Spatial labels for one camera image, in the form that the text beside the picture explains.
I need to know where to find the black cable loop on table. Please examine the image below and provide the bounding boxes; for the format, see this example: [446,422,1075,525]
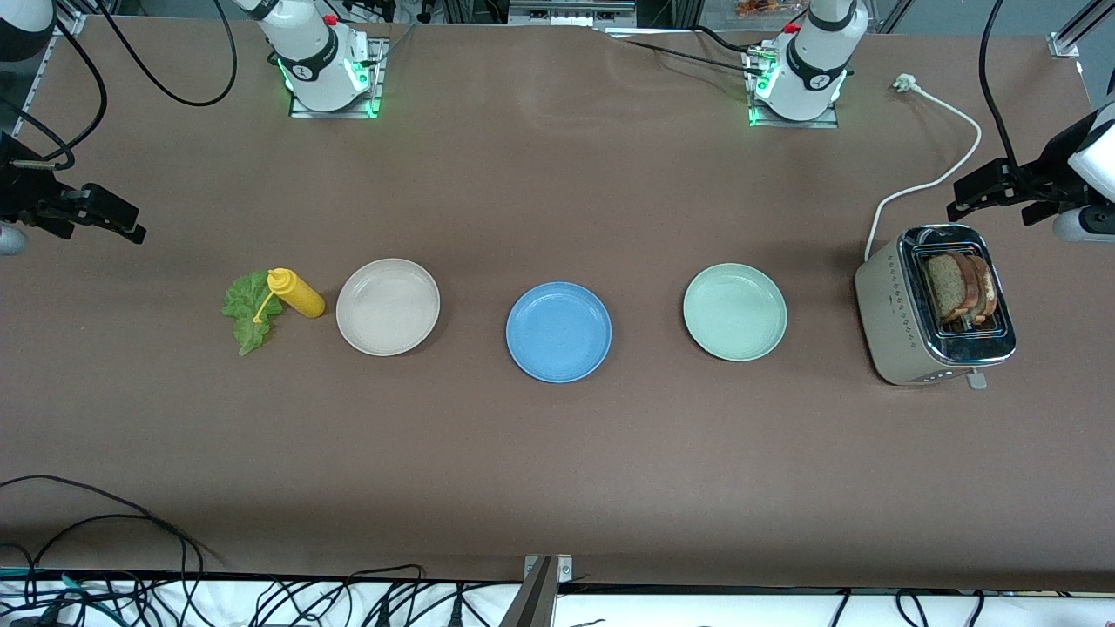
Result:
[0,475,206,602]

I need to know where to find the black right arm cable loop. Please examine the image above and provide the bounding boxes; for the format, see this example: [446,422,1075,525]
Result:
[91,0,239,108]

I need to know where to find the black cable at arm base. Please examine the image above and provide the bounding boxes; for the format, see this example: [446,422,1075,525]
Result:
[601,26,767,75]

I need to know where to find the small metal table bracket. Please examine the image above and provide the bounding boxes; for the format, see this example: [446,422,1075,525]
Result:
[523,555,574,583]

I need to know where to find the blue round plate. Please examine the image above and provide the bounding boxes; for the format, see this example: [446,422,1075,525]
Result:
[505,281,612,384]

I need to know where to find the white toaster power cord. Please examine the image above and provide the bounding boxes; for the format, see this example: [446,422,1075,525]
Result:
[864,74,983,262]

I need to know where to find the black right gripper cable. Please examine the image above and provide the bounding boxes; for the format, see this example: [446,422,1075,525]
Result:
[0,17,107,171]

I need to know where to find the beige round plate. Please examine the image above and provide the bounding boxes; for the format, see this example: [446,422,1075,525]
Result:
[335,258,442,357]

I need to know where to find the green lettuce leaf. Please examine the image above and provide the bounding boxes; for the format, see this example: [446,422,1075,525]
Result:
[221,270,287,357]

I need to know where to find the light green round plate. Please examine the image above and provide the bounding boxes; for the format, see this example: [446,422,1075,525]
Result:
[683,263,788,362]

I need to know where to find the brown toast bread slice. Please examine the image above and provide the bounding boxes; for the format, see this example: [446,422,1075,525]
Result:
[958,253,998,326]
[923,253,970,325]

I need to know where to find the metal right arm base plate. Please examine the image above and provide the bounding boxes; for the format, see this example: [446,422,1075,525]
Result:
[289,35,385,119]

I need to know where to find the silver beige toaster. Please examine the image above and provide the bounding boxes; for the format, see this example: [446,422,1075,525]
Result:
[854,224,1017,390]

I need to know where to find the aluminium frame profile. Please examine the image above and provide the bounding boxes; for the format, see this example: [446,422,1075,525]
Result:
[13,26,66,140]
[1058,0,1115,40]

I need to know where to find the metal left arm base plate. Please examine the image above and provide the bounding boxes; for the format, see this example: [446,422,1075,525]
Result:
[747,44,840,130]

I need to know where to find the grey metal box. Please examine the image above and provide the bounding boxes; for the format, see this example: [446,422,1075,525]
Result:
[508,0,637,27]

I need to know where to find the teal cable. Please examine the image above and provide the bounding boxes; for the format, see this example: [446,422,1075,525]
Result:
[0,566,110,610]

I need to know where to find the grey aluminium profile post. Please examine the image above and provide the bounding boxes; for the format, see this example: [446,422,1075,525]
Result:
[499,557,558,627]

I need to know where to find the yellow mustard squeeze bottle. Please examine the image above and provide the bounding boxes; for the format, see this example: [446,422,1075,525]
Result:
[253,267,327,325]

